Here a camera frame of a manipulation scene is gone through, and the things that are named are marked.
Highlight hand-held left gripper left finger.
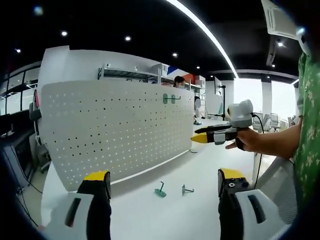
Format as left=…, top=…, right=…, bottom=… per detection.
left=42, top=170, right=112, bottom=240

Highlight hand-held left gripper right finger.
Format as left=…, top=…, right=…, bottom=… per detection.
left=217, top=167, right=283, bottom=240

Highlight white perforated mounting plate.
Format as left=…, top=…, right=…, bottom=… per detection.
left=40, top=79, right=196, bottom=193

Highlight person's right hand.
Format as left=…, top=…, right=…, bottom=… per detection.
left=224, top=128, right=258, bottom=153

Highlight black tripod stand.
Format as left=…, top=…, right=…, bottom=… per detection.
left=207, top=84, right=227, bottom=122

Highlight white screen on stand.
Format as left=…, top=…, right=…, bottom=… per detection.
left=213, top=76, right=223, bottom=96

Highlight white shelving with boxes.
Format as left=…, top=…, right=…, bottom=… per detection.
left=186, top=74, right=207, bottom=101

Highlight white mesh office chair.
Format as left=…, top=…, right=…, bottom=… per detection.
left=256, top=156, right=300, bottom=225

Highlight person's green patterned shirt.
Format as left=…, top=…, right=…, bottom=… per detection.
left=291, top=51, right=320, bottom=208

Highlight white plastic crate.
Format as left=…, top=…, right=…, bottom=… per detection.
left=151, top=63, right=171, bottom=76

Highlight long ceiling light strip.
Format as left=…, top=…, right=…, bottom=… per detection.
left=164, top=0, right=240, bottom=80

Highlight white ceiling air conditioner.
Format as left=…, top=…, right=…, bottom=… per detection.
left=259, top=0, right=303, bottom=41

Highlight round ceiling spotlights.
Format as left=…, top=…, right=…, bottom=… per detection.
left=14, top=29, right=283, bottom=70

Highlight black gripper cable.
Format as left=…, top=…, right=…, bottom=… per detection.
left=249, top=112, right=265, bottom=188

